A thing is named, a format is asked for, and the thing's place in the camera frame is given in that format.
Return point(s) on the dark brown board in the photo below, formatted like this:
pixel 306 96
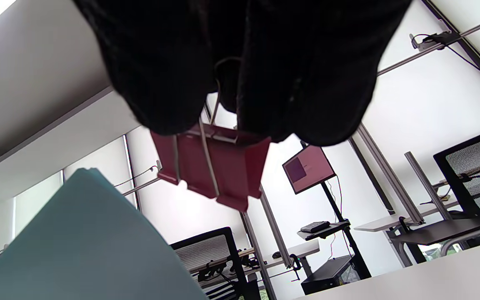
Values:
pixel 444 231

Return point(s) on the light blue paper sheet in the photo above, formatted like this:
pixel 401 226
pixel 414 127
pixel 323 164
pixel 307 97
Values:
pixel 77 241

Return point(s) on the black office chair with armrests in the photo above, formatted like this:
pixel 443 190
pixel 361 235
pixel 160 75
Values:
pixel 473 158

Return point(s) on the monitor with red screen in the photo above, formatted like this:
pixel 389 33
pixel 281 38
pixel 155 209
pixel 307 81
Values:
pixel 308 168

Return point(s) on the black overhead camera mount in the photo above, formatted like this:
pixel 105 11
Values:
pixel 440 38

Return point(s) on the black computer tower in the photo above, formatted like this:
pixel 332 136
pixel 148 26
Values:
pixel 327 275

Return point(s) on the red binder clip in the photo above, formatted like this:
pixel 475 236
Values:
pixel 231 166

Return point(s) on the black computer mouse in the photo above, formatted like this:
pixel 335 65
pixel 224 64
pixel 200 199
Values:
pixel 276 254

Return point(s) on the small black keyboard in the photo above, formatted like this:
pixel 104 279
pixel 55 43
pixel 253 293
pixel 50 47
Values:
pixel 315 227

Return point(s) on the black mesh office chair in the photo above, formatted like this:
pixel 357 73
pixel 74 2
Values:
pixel 206 250

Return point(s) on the aluminium profile post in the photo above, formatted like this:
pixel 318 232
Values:
pixel 427 187
pixel 250 237
pixel 390 175
pixel 275 229

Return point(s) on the silver overhead rod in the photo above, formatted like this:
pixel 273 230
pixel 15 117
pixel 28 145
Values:
pixel 140 186
pixel 398 66

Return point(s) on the black monitor stand cart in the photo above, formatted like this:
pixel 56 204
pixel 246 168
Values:
pixel 348 246

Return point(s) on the black frame beam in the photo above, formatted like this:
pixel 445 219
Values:
pixel 473 54
pixel 371 175

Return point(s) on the person's right hand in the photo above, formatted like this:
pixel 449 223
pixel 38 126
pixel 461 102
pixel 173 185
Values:
pixel 286 62

